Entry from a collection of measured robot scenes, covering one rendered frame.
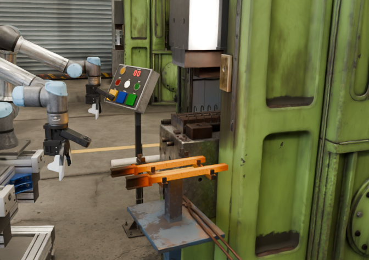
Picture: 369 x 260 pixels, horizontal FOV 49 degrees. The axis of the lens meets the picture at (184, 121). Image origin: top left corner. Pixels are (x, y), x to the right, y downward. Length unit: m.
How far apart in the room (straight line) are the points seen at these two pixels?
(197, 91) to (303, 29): 0.77
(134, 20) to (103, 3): 3.12
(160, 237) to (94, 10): 8.62
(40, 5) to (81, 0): 0.92
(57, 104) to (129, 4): 5.51
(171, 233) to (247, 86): 0.72
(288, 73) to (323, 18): 0.29
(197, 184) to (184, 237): 0.51
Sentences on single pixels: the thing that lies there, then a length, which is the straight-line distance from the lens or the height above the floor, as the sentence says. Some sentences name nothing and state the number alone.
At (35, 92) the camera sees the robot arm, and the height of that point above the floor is 1.26.
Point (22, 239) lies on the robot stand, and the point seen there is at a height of 0.21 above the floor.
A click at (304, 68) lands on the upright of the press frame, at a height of 1.30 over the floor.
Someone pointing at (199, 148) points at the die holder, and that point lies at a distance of 2.07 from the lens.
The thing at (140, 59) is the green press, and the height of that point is 0.78.
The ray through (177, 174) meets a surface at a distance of 1.59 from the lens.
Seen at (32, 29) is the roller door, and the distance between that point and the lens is 9.94.
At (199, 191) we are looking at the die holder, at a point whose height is 0.63.
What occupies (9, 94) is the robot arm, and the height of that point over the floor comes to 1.09.
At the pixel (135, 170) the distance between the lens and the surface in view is 1.64.
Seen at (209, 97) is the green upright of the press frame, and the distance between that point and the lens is 2.48.
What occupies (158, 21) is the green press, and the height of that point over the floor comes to 1.43.
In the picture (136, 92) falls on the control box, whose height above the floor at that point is 1.06.
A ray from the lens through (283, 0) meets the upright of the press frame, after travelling 1.94.
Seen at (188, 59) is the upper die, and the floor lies 1.32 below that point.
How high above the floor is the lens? 1.53
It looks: 15 degrees down
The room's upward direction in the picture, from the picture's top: 1 degrees clockwise
